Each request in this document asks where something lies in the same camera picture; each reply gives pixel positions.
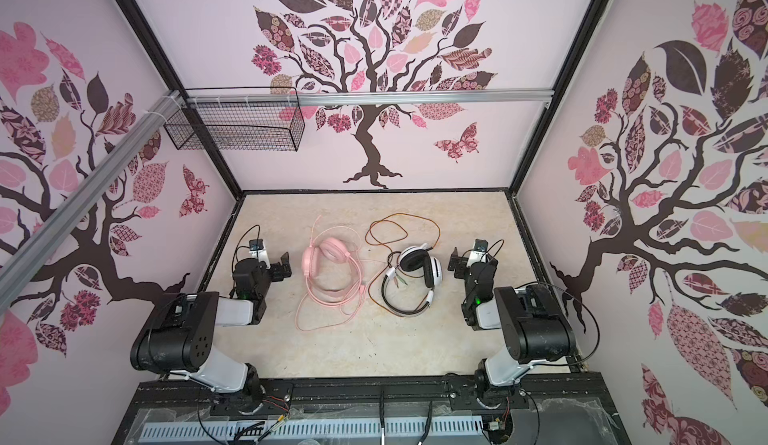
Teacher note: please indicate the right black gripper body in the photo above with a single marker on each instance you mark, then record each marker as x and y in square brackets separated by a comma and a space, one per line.
[462, 265]

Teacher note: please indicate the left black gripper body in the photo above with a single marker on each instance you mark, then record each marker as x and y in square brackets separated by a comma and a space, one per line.
[274, 268]

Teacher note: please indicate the pink headphones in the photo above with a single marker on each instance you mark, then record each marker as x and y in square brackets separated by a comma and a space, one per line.
[331, 249]

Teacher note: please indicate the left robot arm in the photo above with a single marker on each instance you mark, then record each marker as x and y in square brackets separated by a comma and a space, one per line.
[177, 339]

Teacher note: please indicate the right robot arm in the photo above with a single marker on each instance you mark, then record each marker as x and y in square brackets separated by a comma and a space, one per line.
[534, 328]

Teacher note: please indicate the white black headphones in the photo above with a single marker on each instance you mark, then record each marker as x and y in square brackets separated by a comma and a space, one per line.
[415, 258]

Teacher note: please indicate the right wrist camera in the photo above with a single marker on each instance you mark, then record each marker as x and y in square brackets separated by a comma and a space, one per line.
[479, 253]

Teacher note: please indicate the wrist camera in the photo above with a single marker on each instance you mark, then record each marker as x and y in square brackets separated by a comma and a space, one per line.
[479, 253]
[258, 251]

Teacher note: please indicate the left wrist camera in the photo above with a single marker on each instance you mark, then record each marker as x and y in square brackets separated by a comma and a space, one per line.
[258, 251]

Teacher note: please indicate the white cable duct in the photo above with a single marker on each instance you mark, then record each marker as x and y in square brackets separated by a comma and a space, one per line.
[333, 431]

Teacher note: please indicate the black wire basket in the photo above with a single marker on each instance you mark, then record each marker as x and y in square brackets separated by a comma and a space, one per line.
[258, 118]

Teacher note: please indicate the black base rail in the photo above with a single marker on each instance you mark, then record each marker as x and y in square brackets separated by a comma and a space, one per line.
[570, 408]

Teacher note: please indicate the aluminium rail back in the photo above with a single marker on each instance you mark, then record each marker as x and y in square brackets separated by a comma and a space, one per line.
[372, 96]

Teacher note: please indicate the aluminium rail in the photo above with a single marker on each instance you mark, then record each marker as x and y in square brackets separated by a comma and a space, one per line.
[372, 96]
[20, 269]

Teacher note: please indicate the aluminium rail left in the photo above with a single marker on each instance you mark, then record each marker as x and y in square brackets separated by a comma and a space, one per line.
[20, 269]

